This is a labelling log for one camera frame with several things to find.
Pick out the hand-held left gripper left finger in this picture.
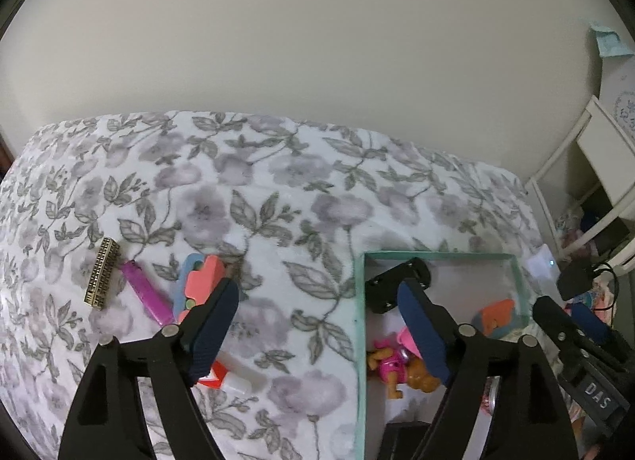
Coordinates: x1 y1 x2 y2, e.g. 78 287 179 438
58 277 240 460

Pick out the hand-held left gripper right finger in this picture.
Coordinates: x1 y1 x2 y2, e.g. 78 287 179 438
397 279 581 460

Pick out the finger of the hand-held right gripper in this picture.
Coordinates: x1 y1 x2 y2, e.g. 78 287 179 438
532 295 597 368
567 301 622 358

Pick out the red glue tube white cap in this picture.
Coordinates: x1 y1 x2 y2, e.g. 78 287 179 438
195 360 267 395

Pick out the salmon and blue toy block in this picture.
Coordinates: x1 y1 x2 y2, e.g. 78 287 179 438
171 252 230 325

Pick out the black toy car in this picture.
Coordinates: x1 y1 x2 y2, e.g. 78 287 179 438
365 257 433 315

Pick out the teal cardboard box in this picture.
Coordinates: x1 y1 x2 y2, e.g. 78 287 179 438
354 250 533 460

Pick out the salmon curved toy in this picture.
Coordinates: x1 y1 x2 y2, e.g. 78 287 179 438
471 298 529 343

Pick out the clear ball with orange dragon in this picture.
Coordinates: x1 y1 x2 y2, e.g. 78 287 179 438
480 375 500 417

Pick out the pink toy pup figure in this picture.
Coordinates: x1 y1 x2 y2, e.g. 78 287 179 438
366 330 443 400

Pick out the black device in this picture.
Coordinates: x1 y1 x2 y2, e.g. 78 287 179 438
555 256 597 300

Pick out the white charger block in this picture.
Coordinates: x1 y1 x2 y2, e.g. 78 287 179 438
528 244 562 283

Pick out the purple lighter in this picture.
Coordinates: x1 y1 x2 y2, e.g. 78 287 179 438
119 260 175 327

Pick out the colourful cloth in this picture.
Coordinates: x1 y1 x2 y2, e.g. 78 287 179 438
554 206 596 255

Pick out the gold ribbed building model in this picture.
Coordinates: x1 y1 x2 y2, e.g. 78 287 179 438
82 236 122 311

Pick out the floral blanket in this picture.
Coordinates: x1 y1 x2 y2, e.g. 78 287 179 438
0 110 547 460

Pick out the white shelf unit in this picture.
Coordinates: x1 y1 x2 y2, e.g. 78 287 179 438
525 95 635 263

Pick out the white printed paper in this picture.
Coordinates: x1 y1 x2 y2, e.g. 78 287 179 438
599 50 635 144

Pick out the teal sticky note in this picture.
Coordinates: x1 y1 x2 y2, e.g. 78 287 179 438
589 22 634 60

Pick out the black cable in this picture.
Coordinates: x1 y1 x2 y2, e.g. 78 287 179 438
592 262 623 328

